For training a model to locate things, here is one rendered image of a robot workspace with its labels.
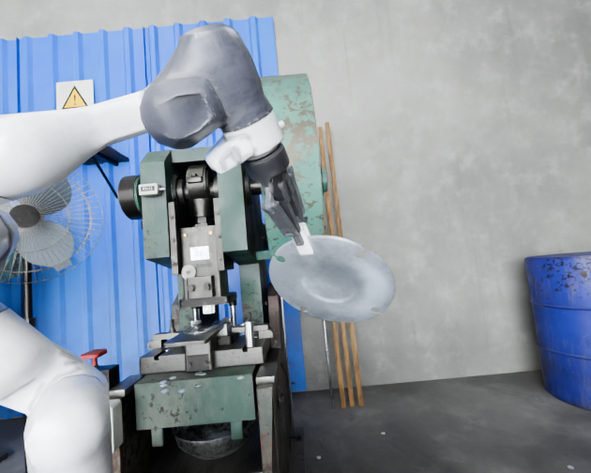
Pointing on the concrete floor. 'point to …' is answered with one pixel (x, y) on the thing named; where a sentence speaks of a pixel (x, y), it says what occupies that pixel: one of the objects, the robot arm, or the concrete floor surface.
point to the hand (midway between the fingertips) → (302, 238)
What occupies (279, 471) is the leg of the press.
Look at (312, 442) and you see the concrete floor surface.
